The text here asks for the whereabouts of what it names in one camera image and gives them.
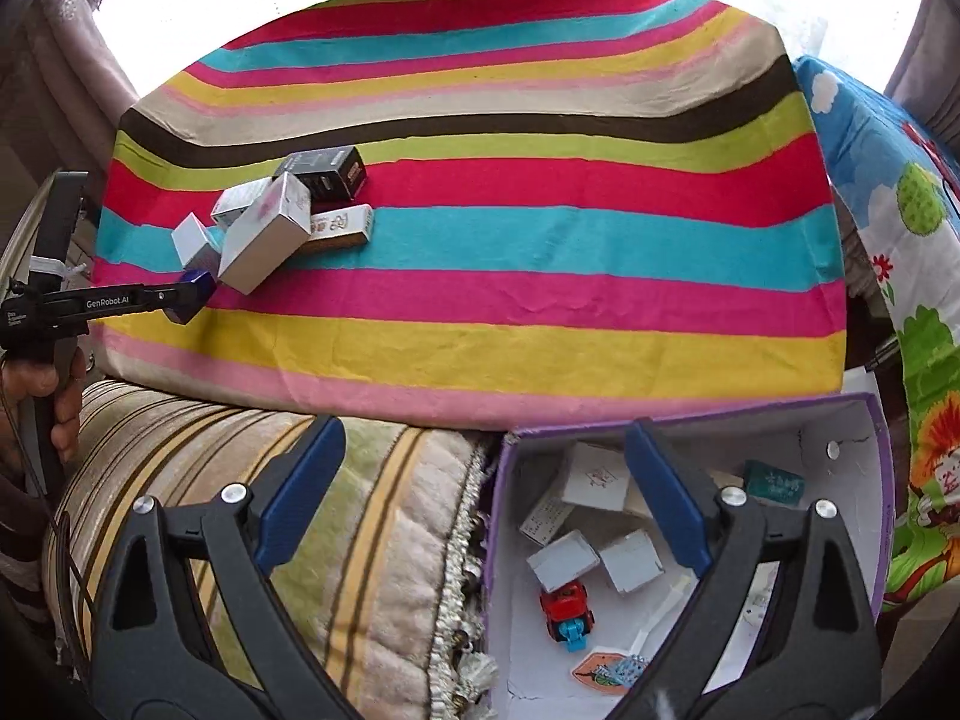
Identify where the white box red mark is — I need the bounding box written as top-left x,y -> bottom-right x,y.
562,442 -> 632,512

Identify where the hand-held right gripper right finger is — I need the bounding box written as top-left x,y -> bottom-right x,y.
604,418 -> 882,720

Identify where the small teal box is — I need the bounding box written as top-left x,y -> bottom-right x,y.
742,459 -> 808,509

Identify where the white silver box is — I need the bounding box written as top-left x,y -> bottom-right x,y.
209,178 -> 275,231

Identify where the red toy car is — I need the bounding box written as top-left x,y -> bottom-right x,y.
539,579 -> 598,654

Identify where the grey white box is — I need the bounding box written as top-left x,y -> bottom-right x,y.
526,529 -> 602,594

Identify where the rainbow striped cloth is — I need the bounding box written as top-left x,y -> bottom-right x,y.
90,0 -> 848,432

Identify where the cartoon printed cloth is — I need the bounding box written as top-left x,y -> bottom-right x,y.
793,55 -> 960,614

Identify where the black box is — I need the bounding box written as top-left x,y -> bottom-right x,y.
271,145 -> 369,205

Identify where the purple cardboard box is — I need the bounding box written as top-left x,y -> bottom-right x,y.
480,392 -> 896,720

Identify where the person's left hand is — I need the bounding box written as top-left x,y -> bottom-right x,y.
0,349 -> 88,470

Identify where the large white box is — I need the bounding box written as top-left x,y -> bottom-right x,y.
217,172 -> 313,296

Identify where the plain white box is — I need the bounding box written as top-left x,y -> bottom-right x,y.
599,528 -> 668,594

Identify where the orange sachet packet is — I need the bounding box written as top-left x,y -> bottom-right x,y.
571,650 -> 647,692

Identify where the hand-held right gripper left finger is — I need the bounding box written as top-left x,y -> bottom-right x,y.
88,414 -> 361,720

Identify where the person's left forearm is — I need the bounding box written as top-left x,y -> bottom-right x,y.
0,461 -> 65,642

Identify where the small white box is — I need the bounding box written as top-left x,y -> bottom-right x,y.
170,212 -> 223,272

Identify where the brown curtain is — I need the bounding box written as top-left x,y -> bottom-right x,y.
0,0 -> 151,192

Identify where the cream gold box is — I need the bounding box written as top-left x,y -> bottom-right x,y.
298,203 -> 374,255

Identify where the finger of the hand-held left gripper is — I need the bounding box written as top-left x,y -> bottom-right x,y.
144,268 -> 219,326

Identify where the striped beige cushion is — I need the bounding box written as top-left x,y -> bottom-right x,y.
43,378 -> 502,720

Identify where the white box with text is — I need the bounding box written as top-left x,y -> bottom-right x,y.
518,490 -> 576,545

